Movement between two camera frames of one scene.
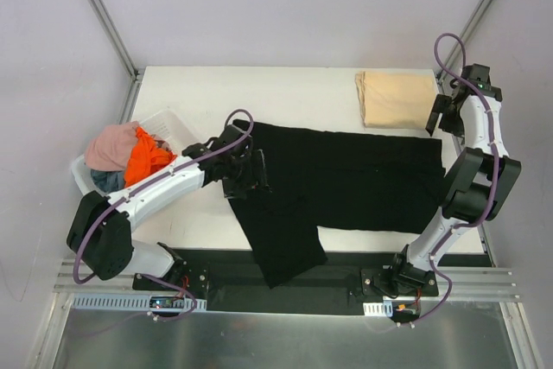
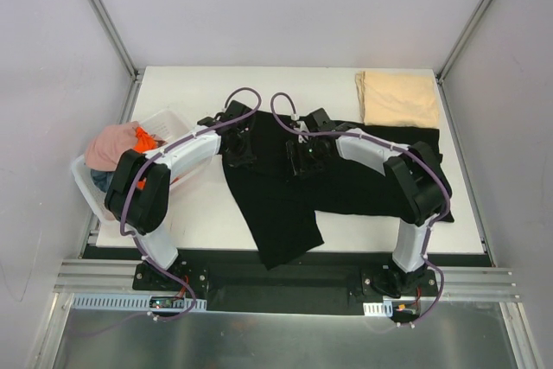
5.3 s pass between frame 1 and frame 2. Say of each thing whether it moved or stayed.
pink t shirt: stayed
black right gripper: moved
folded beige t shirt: stayed
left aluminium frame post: stayed
